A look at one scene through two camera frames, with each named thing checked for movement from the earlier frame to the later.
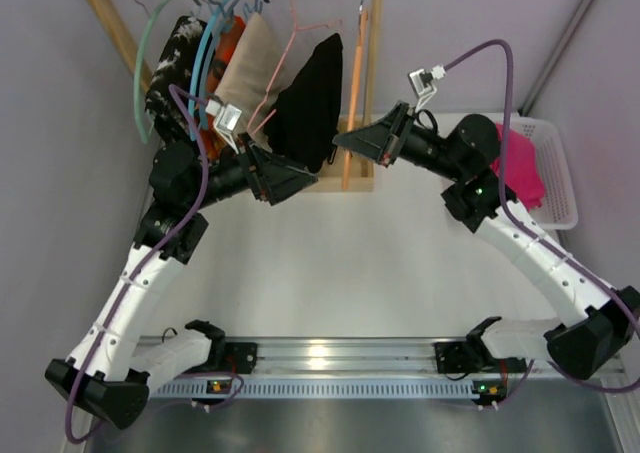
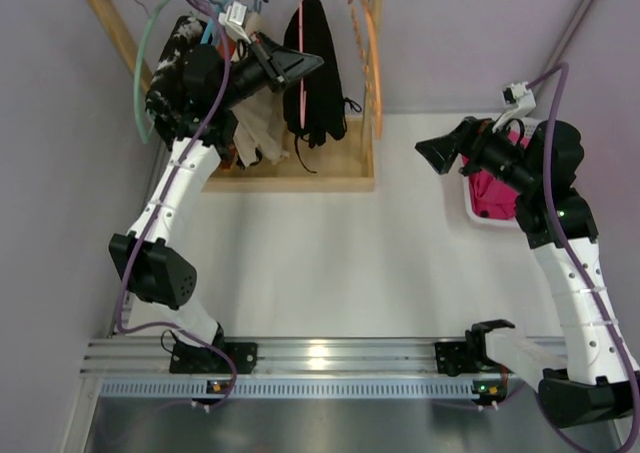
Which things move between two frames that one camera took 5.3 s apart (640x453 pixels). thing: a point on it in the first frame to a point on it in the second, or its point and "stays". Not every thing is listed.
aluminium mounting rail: (346, 357) stays
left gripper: (256, 169) to (273, 66)
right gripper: (397, 134) to (470, 146)
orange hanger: (355, 94) to (365, 26)
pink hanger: (251, 129) to (303, 93)
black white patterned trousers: (177, 65) stays
